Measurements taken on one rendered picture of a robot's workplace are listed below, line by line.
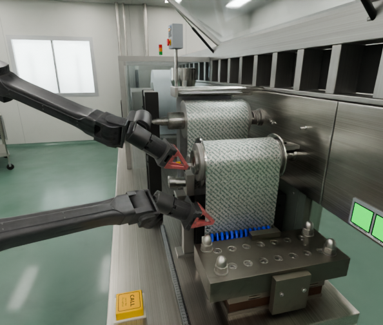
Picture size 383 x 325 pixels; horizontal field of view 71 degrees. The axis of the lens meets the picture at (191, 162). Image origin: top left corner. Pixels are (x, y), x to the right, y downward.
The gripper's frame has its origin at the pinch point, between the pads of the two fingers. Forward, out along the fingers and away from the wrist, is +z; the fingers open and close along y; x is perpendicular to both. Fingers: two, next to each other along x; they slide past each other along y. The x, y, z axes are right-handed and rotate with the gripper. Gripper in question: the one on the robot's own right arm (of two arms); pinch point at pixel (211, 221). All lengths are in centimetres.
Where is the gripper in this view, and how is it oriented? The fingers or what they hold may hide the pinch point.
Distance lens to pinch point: 84.4
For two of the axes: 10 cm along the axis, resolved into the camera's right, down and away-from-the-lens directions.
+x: 4.7, -8.6, -1.9
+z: 8.5, 3.9, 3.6
